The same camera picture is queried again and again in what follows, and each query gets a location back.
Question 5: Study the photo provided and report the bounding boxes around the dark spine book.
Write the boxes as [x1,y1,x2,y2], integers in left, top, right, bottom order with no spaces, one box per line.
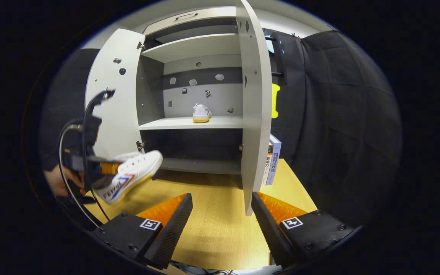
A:
[261,142,274,186]

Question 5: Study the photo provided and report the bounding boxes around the white shoe cabinet door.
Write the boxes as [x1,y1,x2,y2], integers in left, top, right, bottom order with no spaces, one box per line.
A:
[235,0,287,216]
[85,29,146,161]

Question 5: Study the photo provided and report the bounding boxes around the tangled black cables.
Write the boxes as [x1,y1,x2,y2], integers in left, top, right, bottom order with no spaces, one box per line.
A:
[170,260,278,275]

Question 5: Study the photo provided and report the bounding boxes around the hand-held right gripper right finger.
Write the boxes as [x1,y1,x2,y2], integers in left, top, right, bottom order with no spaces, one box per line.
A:
[251,192,355,268]

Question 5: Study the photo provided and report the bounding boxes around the white shoe cabinet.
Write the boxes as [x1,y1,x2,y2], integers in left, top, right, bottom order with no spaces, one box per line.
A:
[136,6,243,176]

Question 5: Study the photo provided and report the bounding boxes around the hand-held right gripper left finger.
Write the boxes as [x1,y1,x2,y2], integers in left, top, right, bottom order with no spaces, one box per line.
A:
[92,193,194,270]

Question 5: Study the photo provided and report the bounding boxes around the white canvas shoe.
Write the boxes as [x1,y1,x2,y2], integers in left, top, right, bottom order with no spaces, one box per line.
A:
[192,103,212,123]
[92,150,163,205]

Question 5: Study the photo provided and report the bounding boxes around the black cable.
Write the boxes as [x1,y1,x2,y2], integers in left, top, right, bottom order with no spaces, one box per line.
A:
[58,118,110,228]
[82,89,115,161]

